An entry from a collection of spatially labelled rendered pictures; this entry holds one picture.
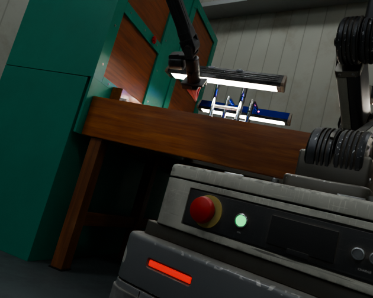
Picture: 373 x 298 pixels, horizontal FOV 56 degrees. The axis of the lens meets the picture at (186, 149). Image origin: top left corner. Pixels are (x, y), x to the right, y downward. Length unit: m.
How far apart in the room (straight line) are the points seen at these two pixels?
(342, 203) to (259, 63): 3.91
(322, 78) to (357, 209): 3.53
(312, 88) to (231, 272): 3.54
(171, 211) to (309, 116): 3.33
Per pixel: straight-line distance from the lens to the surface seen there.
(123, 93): 1.76
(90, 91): 1.65
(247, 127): 1.35
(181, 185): 0.60
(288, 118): 2.24
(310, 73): 4.06
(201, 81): 1.52
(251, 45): 4.53
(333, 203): 0.50
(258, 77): 1.75
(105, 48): 1.72
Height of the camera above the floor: 0.41
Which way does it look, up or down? 8 degrees up
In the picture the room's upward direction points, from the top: 15 degrees clockwise
